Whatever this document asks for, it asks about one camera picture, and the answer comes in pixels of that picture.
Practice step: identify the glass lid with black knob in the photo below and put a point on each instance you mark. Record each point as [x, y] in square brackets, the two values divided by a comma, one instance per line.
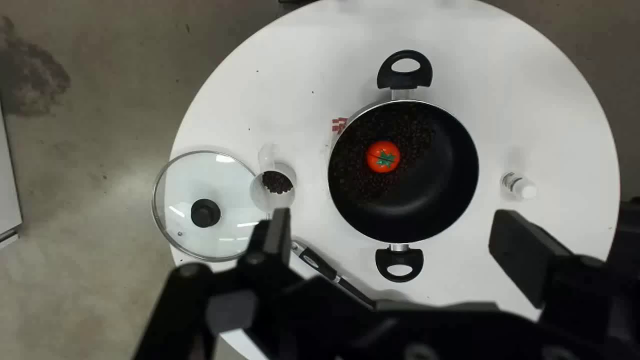
[220, 186]

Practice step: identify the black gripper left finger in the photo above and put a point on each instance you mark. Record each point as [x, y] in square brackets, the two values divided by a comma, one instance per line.
[279, 233]

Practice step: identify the clear plastic cup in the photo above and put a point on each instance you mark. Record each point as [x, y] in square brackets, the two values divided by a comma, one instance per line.
[274, 181]

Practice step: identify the small white bottle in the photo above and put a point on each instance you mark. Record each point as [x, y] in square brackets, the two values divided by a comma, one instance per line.
[518, 185]

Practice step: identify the small red tomato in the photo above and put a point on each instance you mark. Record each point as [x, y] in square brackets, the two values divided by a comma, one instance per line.
[382, 157]

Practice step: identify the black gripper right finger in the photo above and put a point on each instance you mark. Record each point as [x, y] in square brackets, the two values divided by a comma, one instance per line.
[526, 251]

